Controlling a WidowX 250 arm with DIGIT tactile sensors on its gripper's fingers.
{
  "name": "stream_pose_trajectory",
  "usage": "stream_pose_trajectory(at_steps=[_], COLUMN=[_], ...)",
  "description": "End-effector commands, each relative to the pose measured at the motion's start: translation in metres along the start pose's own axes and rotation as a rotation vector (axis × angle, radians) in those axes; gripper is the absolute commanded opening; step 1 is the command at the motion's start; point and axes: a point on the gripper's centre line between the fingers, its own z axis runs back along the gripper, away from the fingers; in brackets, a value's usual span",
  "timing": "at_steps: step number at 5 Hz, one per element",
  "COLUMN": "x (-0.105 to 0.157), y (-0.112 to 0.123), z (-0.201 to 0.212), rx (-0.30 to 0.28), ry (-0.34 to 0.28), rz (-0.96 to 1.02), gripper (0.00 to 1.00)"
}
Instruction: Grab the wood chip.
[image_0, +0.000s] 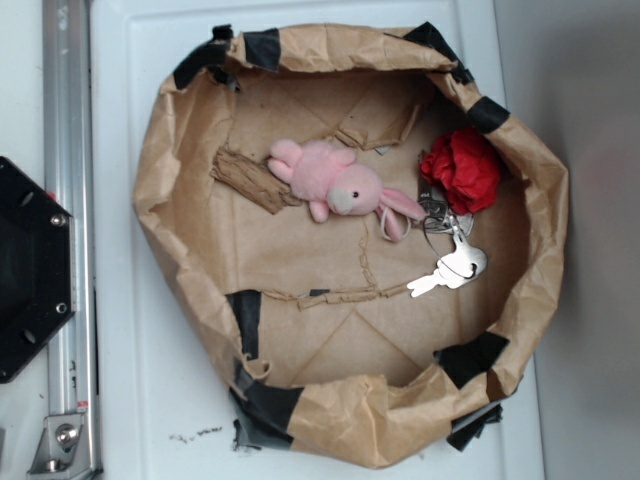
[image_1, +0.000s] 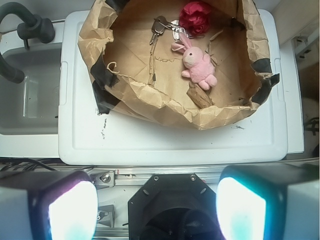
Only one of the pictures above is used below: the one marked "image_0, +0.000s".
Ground silver keys on ring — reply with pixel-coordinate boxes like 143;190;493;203
407;186;488;298

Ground brown paper bag bin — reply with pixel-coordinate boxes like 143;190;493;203
133;24;569;468

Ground red crumpled paper ball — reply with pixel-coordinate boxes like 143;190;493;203
420;127;501;215

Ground metal corner bracket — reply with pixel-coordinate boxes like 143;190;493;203
26;413;91;479

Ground brown wood chip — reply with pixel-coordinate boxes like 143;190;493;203
210;146;302;214

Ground aluminium frame rail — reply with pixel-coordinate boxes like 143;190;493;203
42;1;102;479

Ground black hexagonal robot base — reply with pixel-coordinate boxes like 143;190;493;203
0;157;74;384

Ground pink plush bunny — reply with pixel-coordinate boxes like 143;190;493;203
267;139;426;242

